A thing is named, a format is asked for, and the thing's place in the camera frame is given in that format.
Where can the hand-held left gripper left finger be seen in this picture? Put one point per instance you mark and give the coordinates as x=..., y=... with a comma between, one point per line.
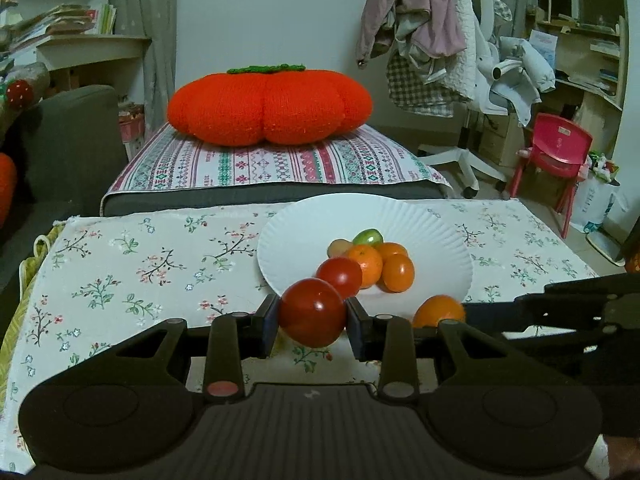
x=270, y=317

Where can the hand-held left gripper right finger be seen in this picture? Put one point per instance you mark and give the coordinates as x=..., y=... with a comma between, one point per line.
x=352, y=325

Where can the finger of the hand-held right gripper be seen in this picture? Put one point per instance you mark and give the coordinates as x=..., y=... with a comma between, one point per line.
x=590, y=286
x=500, y=312

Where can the large red tomato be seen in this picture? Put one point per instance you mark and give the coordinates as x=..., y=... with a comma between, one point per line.
x=310, y=315

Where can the small red tomato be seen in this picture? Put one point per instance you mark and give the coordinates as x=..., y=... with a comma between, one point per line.
x=342, y=275

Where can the large orange mandarin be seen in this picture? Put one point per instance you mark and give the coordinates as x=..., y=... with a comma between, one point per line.
x=437, y=312

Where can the medium orange mandarin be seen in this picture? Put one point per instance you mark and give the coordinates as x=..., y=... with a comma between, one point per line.
x=365, y=262

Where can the small orange mandarin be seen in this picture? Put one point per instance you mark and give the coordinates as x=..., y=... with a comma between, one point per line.
x=398, y=274
x=392, y=249

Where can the small beige round fruit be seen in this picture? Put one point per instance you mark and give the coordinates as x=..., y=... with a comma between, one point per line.
x=339, y=247

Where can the small green fruit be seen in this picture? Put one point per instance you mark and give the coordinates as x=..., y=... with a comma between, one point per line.
x=367, y=236

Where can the white paper plate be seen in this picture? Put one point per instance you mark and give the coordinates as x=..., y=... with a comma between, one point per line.
x=310, y=230

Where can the person's right forearm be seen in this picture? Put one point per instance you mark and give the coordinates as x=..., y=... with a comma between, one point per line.
x=625, y=460

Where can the white shopping bag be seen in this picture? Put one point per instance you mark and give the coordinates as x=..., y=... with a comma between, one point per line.
x=595, y=200

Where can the floral white tablecloth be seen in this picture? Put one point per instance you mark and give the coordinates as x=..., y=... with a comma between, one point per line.
x=150, y=260

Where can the dark grey ottoman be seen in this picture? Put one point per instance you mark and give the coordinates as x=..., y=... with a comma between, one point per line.
x=200, y=199

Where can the pink plastic chair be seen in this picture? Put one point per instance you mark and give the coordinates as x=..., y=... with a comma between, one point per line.
x=555, y=150

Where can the striped patterned cushion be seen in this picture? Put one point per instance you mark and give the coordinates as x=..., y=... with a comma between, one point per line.
x=280, y=162

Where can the white office chair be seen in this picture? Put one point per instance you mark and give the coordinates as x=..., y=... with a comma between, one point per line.
x=460, y=157

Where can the wooden drawer cabinet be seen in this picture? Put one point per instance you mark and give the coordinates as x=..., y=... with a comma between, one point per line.
x=500, y=135

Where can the large red persimmon cushion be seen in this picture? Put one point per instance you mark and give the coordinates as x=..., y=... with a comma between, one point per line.
x=270, y=105

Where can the light blue white jacket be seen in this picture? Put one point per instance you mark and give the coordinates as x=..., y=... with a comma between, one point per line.
x=530, y=65

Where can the pink storage box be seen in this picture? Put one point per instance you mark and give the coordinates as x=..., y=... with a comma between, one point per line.
x=131, y=125

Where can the checkered cloth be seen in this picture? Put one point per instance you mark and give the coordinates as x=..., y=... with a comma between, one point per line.
x=415, y=85

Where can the yellow-green woven mat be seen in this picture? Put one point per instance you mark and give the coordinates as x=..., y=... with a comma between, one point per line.
x=12, y=330

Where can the dark grey sofa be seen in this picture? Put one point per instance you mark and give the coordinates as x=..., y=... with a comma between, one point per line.
x=75, y=135

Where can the white fleece garment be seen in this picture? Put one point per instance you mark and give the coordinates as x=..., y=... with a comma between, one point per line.
x=465, y=25

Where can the red plush cushion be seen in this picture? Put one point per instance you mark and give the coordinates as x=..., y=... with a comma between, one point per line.
x=6, y=190

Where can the grey patterned curtain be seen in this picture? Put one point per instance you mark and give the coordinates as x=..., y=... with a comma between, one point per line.
x=150, y=35

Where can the pink hanging garment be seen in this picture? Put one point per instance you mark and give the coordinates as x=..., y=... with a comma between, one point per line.
x=425, y=10

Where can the white desk shelf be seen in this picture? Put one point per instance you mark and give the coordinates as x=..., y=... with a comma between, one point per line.
x=100, y=47

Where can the grey cloth pile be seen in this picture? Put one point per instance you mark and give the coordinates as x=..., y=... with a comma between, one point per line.
x=35, y=77

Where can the red strawberry plush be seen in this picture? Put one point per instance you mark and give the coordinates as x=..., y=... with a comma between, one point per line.
x=19, y=94

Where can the pile of magazines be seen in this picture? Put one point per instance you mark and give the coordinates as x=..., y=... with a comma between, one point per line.
x=65, y=20

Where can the wooden wall shelf unit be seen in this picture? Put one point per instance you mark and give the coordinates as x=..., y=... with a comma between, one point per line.
x=595, y=60

